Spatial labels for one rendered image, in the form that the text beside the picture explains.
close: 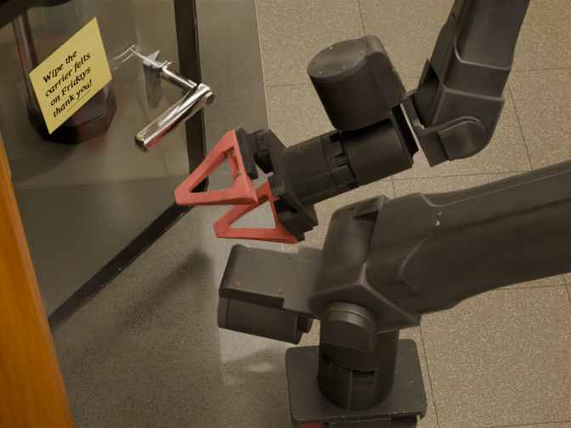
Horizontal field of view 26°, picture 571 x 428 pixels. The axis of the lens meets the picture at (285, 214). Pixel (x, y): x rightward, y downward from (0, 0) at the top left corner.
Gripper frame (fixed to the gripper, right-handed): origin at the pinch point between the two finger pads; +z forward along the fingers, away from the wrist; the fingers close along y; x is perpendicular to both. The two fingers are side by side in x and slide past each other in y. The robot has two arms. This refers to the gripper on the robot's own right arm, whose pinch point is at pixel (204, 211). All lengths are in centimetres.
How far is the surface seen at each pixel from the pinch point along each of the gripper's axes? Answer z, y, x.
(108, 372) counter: 16.5, -9.8, 8.2
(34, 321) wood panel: 9.6, 19.0, 12.6
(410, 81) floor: -10, -153, -85
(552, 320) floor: -23, -138, -17
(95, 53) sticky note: 0.8, 17.2, -9.1
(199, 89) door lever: -4.3, 6.9, -8.3
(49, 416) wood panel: 15.7, 6.6, 16.0
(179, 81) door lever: -2.7, 6.7, -9.9
